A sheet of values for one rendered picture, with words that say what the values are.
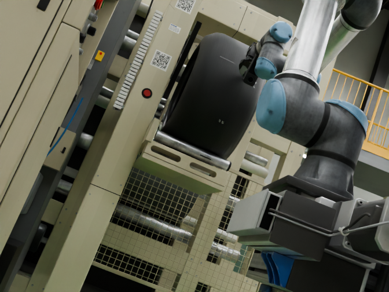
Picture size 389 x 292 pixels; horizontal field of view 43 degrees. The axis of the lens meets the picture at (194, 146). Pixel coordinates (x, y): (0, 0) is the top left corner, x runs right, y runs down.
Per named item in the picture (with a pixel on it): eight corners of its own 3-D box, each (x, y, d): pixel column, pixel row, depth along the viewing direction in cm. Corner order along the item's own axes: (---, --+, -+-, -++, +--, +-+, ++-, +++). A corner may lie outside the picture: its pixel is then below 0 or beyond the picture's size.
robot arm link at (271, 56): (288, 79, 160) (297, 51, 164) (257, 65, 159) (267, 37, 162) (278, 88, 167) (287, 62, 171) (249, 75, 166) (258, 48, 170)
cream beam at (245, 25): (197, 10, 246) (207, -15, 249) (186, 29, 270) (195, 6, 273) (302, 62, 256) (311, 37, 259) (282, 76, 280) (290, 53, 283)
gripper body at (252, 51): (264, 56, 191) (278, 42, 179) (258, 75, 188) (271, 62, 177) (247, 47, 189) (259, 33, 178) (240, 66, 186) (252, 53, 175)
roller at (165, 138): (150, 137, 202) (150, 139, 198) (155, 127, 202) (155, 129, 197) (226, 170, 208) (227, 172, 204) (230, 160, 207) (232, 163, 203)
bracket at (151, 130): (145, 139, 193) (154, 117, 195) (133, 152, 231) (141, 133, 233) (153, 142, 193) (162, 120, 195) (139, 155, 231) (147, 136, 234)
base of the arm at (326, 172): (362, 207, 107) (374, 166, 109) (298, 182, 107) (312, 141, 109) (336, 212, 122) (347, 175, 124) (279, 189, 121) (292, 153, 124)
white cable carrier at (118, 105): (113, 106, 204) (156, 9, 214) (112, 108, 209) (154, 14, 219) (123, 110, 205) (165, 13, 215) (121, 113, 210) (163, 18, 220)
